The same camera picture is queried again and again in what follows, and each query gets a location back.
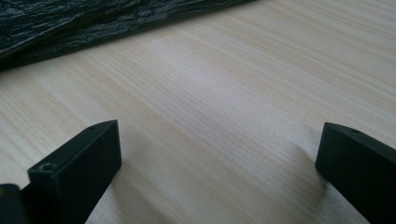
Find black plastic garbage bag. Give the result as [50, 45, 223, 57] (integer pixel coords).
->
[0, 0, 258, 72]

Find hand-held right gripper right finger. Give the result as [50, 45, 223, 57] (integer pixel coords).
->
[315, 121, 396, 224]

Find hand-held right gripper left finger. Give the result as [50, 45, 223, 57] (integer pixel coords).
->
[20, 119, 122, 224]

